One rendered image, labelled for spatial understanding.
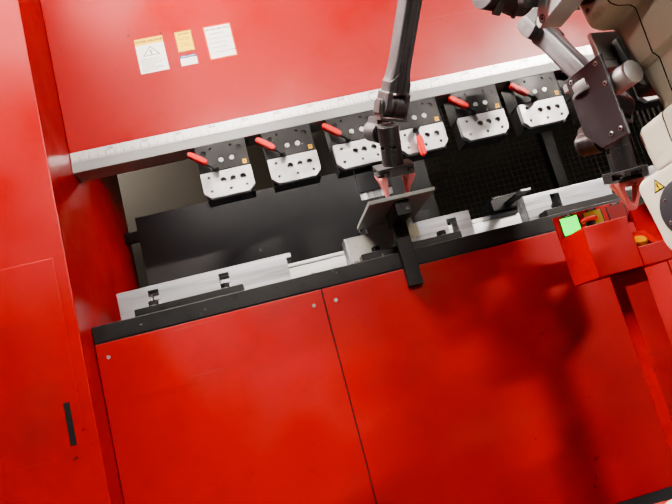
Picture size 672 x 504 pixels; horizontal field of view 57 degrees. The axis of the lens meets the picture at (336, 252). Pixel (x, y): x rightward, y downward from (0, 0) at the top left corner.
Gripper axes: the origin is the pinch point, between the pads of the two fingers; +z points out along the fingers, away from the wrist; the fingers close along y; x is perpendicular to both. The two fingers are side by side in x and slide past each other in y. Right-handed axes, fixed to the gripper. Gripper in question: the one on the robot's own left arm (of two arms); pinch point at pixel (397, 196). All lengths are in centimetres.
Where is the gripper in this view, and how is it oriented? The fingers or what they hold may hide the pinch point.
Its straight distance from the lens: 172.4
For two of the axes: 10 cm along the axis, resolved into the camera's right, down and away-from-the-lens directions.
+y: -9.7, 2.2, -1.2
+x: 1.9, 3.2, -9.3
